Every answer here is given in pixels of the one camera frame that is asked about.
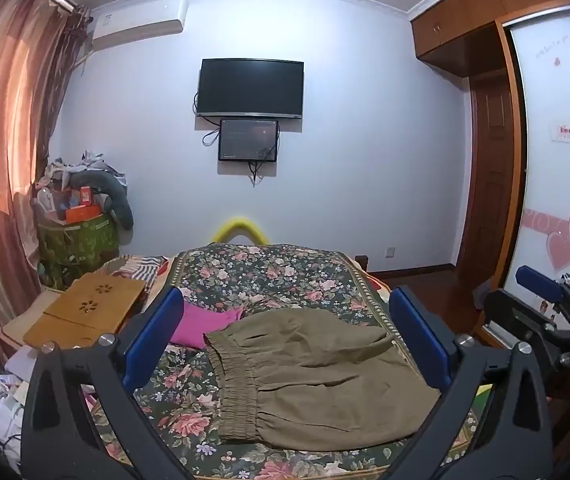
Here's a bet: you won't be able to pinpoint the wooden wardrobe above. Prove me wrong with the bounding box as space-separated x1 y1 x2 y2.
411 0 570 353

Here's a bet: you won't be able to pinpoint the yellow foam tube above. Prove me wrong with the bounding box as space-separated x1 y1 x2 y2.
213 217 271 246

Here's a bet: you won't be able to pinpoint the pile of papers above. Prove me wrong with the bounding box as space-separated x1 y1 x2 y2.
0 347 33 458

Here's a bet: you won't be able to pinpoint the white air conditioner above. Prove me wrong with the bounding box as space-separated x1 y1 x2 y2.
90 0 188 51

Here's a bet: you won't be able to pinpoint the pile of grey clothes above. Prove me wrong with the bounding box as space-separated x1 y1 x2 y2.
40 149 136 232

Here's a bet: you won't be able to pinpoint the colourful fleece blanket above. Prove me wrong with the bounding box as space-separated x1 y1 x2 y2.
360 269 394 311

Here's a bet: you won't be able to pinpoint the brown wooden door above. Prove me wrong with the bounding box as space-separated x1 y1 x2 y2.
457 77 516 272

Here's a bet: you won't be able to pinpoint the olive brown pants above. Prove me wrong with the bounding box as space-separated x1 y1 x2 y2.
204 308 444 450

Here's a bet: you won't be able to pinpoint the green patterned storage bin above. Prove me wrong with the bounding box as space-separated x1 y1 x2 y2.
37 212 118 292

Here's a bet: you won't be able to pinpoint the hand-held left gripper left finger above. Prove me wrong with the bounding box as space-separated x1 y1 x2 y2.
21 287 200 480

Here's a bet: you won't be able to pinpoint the orange box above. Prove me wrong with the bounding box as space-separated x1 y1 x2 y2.
65 187 102 224

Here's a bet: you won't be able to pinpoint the dark floral bedspread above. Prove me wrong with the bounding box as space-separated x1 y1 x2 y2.
85 242 482 480

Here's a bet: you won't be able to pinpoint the bamboo lap desk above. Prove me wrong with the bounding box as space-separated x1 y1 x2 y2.
23 272 147 352

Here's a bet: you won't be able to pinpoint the magenta cloth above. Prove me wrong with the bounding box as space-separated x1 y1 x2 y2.
167 302 244 350

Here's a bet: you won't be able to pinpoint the small black wall monitor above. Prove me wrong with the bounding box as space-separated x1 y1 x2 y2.
218 118 280 163

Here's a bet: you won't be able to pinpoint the striped cloth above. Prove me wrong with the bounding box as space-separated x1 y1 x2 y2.
114 255 166 282

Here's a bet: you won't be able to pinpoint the pink striped curtain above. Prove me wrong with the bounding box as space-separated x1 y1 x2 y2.
0 0 92 343

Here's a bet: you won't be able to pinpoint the black wall television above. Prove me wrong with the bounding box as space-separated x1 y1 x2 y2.
196 58 306 120

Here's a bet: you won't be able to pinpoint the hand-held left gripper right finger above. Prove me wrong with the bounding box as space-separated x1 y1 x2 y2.
389 285 554 480

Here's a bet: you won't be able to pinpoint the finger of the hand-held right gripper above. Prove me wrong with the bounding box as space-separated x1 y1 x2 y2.
482 287 562 357
516 265 570 307

